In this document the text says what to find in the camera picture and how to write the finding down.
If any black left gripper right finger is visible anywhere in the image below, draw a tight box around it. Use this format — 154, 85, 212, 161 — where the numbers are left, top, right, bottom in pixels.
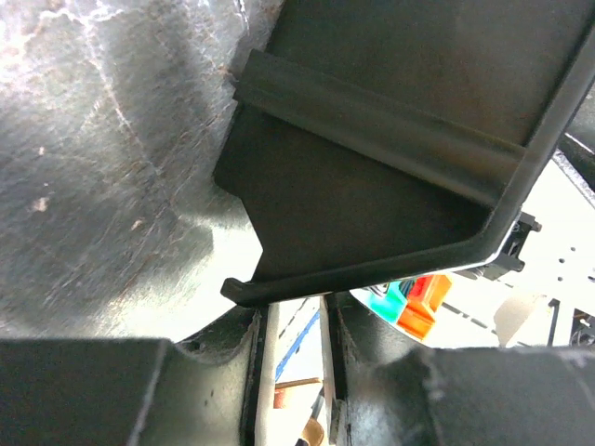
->
324, 293, 594, 445

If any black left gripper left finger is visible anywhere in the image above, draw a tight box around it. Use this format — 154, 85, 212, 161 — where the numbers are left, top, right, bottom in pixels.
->
1, 307, 269, 445

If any black card box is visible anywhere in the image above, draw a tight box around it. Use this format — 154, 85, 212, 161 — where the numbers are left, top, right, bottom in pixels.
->
214, 1, 594, 307

